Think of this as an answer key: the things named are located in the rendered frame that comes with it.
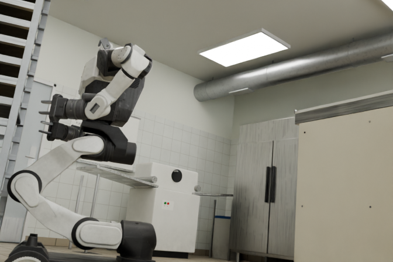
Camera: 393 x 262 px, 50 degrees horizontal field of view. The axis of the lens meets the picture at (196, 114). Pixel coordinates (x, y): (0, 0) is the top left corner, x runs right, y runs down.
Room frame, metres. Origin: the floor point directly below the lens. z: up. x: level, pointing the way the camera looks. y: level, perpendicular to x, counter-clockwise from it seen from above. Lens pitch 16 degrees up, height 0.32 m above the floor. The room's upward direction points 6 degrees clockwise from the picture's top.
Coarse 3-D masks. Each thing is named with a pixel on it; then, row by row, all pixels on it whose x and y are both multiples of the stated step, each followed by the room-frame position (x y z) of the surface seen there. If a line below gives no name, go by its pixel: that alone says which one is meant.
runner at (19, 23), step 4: (0, 16) 1.69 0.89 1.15; (4, 16) 1.69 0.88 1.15; (8, 16) 1.70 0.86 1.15; (0, 20) 1.69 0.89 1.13; (4, 20) 1.69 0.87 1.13; (8, 20) 1.70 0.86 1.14; (12, 20) 1.70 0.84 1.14; (16, 20) 1.71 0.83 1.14; (20, 20) 1.71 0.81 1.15; (24, 20) 1.72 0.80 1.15; (4, 24) 1.72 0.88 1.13; (8, 24) 1.71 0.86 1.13; (12, 24) 1.71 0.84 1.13; (16, 24) 1.71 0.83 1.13; (20, 24) 1.71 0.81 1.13; (24, 24) 1.72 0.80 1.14; (28, 24) 1.72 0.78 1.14; (24, 28) 1.74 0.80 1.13; (28, 28) 1.73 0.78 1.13
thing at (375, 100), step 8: (368, 96) 1.51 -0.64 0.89; (376, 96) 1.49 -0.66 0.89; (384, 96) 1.46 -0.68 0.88; (392, 96) 1.44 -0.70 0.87; (328, 104) 1.67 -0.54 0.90; (336, 104) 1.63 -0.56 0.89; (344, 104) 1.60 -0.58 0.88; (352, 104) 1.57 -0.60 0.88; (360, 104) 1.54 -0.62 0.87; (368, 104) 1.52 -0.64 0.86; (376, 104) 1.49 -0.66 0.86; (384, 104) 1.46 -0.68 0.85; (392, 104) 1.44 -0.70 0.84; (296, 112) 1.81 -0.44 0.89; (304, 112) 1.77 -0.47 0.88; (312, 112) 1.74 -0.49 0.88; (320, 112) 1.70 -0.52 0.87; (328, 112) 1.67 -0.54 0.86; (336, 112) 1.63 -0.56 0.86; (344, 112) 1.60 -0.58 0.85; (296, 120) 1.81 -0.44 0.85; (304, 120) 1.77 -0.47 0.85
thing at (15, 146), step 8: (48, 8) 2.13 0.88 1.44; (40, 24) 2.13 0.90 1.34; (40, 32) 2.13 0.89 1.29; (40, 48) 2.16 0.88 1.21; (32, 64) 2.13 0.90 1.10; (32, 80) 2.14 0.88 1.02; (24, 96) 2.13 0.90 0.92; (24, 112) 2.13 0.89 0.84; (16, 128) 2.13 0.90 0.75; (16, 136) 2.13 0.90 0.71; (16, 144) 2.13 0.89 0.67; (16, 152) 2.14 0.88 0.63; (8, 168) 2.13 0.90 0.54; (0, 200) 2.13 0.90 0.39; (0, 208) 2.13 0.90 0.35; (0, 216) 2.13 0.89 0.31; (0, 224) 2.13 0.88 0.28
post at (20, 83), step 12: (36, 0) 1.70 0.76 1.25; (36, 12) 1.70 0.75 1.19; (36, 24) 1.71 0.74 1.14; (24, 60) 1.70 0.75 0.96; (24, 72) 1.70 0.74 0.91; (24, 84) 1.71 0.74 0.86; (12, 108) 1.70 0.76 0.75; (12, 120) 1.70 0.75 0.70; (12, 132) 1.71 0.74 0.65; (0, 156) 1.70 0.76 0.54; (0, 168) 1.70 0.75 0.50; (0, 180) 1.71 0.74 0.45; (0, 192) 1.73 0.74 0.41
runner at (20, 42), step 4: (0, 36) 1.69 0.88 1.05; (4, 36) 1.70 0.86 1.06; (8, 36) 1.70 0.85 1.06; (0, 40) 1.69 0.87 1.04; (4, 40) 1.70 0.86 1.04; (8, 40) 1.70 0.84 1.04; (12, 40) 1.71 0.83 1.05; (16, 40) 1.71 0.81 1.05; (20, 40) 1.72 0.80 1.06; (24, 40) 1.72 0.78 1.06; (8, 44) 1.73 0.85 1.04; (12, 44) 1.72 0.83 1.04; (16, 44) 1.72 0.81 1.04; (20, 44) 1.72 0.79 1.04; (24, 44) 1.72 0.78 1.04; (24, 48) 1.75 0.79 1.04
